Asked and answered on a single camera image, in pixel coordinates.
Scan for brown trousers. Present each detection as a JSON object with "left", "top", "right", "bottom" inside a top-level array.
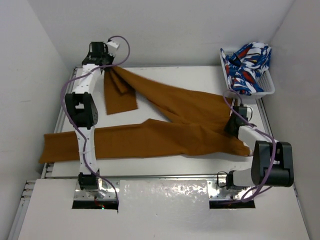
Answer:
[{"left": 37, "top": 66, "right": 252, "bottom": 165}]

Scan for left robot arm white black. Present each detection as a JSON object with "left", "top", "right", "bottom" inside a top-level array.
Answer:
[{"left": 64, "top": 42, "right": 114, "bottom": 192}]

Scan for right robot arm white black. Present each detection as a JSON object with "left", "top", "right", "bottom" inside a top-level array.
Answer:
[{"left": 216, "top": 104, "right": 294, "bottom": 191}]

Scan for white plastic basket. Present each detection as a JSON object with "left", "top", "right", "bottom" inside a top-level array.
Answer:
[{"left": 219, "top": 51, "right": 276, "bottom": 100}]

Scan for blue red white patterned garment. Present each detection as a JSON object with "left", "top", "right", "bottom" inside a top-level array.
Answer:
[{"left": 220, "top": 42, "right": 272, "bottom": 96}]

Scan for white front cover panel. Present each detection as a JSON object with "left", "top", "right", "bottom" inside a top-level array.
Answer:
[{"left": 19, "top": 179, "right": 309, "bottom": 240}]

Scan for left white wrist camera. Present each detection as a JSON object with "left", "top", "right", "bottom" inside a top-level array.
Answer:
[{"left": 106, "top": 39, "right": 120, "bottom": 52}]

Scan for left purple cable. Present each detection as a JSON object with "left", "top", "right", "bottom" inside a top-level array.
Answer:
[{"left": 60, "top": 35, "right": 132, "bottom": 205}]

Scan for purple cable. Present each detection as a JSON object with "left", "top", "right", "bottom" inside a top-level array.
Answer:
[
  {"left": 222, "top": 89, "right": 277, "bottom": 203},
  {"left": 60, "top": 35, "right": 132, "bottom": 205}
]

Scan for right silver arm base plate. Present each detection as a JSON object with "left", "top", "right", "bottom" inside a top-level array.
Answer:
[{"left": 207, "top": 180, "right": 250, "bottom": 201}]

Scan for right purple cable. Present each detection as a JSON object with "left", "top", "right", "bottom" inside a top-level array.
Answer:
[{"left": 222, "top": 89, "right": 277, "bottom": 203}]

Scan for left silver arm base plate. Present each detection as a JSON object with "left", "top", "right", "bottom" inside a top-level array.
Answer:
[{"left": 73, "top": 178, "right": 116, "bottom": 202}]

